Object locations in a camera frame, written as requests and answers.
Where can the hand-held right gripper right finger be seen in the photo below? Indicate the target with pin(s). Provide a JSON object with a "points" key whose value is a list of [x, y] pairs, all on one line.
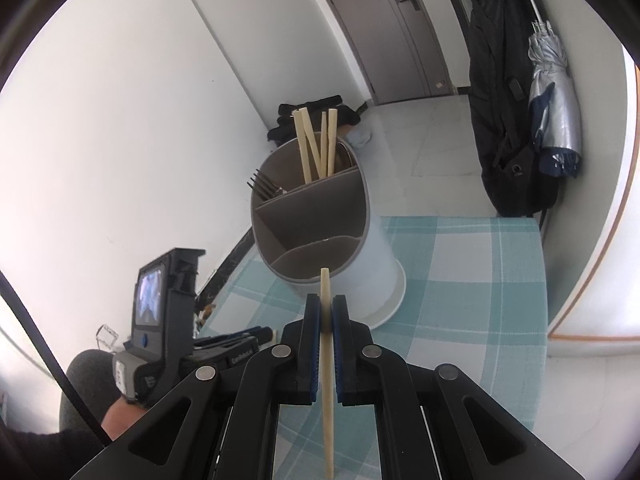
{"points": [[340, 350]]}

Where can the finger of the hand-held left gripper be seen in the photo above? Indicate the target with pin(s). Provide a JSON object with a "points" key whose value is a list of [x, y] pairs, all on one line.
{"points": [[250, 334]]}

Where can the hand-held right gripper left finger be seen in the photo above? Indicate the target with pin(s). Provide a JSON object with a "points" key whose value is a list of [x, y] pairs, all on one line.
{"points": [[314, 350]]}

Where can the white round utensil holder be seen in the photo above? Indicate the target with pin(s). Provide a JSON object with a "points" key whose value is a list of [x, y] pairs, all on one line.
{"points": [[370, 270]]}

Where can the person's left forearm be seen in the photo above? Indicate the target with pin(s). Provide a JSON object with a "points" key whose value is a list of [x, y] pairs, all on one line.
{"points": [[87, 390]]}

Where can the clear plastic box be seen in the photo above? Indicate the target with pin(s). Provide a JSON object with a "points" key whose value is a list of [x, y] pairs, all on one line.
{"points": [[107, 336]]}

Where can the teal checked table mat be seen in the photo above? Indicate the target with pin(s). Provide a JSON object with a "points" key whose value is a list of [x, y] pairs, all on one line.
{"points": [[450, 280]]}

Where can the metal fork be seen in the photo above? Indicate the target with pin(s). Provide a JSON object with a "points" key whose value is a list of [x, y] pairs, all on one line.
{"points": [[262, 185]]}

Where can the black clothing pile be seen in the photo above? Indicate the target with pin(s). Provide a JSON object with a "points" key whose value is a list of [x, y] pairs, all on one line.
{"points": [[320, 105]]}

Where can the white panel with wooden edge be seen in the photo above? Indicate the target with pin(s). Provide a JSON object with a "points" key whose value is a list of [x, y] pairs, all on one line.
{"points": [[600, 235]]}

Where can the black hanging backpack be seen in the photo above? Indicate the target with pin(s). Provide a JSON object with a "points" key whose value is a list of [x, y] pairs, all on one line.
{"points": [[500, 110]]}

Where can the grey door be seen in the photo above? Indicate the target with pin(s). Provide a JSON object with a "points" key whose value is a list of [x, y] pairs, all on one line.
{"points": [[385, 35]]}

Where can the silver and navy umbrella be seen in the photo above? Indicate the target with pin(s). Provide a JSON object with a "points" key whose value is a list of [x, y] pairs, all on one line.
{"points": [[555, 110]]}

